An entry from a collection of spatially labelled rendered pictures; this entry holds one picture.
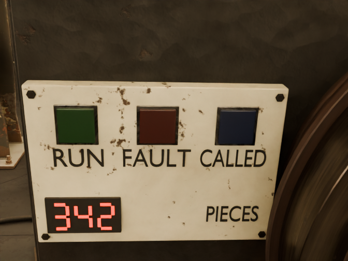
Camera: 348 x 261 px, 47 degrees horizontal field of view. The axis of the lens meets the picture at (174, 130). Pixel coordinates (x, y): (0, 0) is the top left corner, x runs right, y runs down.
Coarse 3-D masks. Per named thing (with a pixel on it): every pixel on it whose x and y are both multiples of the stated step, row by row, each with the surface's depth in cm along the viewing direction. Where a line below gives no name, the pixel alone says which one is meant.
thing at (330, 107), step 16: (336, 96) 34; (320, 112) 41; (336, 112) 33; (304, 128) 43; (320, 128) 34; (304, 144) 34; (288, 160) 44; (304, 160) 35; (288, 176) 35; (288, 192) 36; (272, 208) 37; (272, 224) 37; (272, 240) 38; (272, 256) 38
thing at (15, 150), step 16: (0, 0) 287; (0, 16) 291; (0, 32) 295; (0, 48) 299; (0, 64) 303; (0, 80) 307; (0, 96) 311; (0, 112) 284; (16, 112) 316; (0, 128) 290; (16, 128) 321; (0, 144) 294; (16, 144) 324; (0, 160) 296; (16, 160) 297
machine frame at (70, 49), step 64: (64, 0) 37; (128, 0) 38; (192, 0) 38; (256, 0) 38; (320, 0) 39; (64, 64) 39; (128, 64) 40; (192, 64) 40; (256, 64) 40; (320, 64) 41; (64, 256) 48; (128, 256) 48; (192, 256) 49; (256, 256) 49
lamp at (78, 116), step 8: (56, 112) 38; (64, 112) 38; (72, 112) 39; (80, 112) 39; (88, 112) 39; (64, 120) 39; (72, 120) 39; (80, 120) 39; (88, 120) 39; (64, 128) 39; (72, 128) 39; (80, 128) 39; (88, 128) 39; (64, 136) 39; (72, 136) 39; (80, 136) 40; (88, 136) 40
